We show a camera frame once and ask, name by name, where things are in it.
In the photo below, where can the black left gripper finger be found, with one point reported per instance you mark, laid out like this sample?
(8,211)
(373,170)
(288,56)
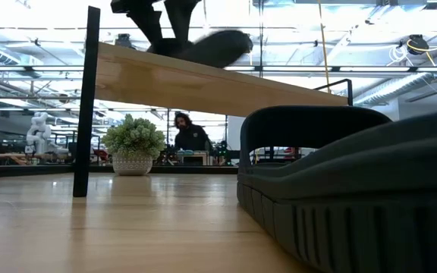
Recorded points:
(152,24)
(182,17)

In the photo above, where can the black rubber slide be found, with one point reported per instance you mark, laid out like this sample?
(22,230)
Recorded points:
(355,189)
(218,49)

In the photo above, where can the wooden shelf black metal frame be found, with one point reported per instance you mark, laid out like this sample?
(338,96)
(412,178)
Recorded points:
(203,89)

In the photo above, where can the green plant in white pot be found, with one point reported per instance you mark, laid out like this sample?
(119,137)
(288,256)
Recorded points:
(133,140)

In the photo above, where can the person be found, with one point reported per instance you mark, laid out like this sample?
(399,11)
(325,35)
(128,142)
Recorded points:
(192,138)

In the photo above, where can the white humanoid robot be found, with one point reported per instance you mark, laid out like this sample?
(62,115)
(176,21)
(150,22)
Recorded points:
(40,132)

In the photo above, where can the black table edge rail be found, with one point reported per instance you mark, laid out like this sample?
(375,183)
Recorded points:
(32,170)

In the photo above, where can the silver ventilation duct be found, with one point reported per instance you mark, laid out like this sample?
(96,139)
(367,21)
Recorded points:
(393,89)

